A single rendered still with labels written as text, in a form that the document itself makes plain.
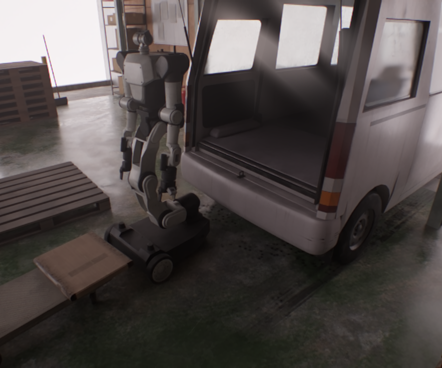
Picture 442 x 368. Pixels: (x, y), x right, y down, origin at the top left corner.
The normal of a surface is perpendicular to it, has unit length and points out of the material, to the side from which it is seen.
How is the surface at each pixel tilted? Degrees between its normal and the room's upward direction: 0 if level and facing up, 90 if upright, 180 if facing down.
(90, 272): 0
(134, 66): 90
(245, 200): 86
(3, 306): 0
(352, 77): 75
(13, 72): 90
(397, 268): 0
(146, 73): 85
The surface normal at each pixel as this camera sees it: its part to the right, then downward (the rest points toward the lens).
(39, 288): 0.00, -0.90
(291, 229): -0.72, 0.29
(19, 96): 0.67, 0.33
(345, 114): -0.51, 0.13
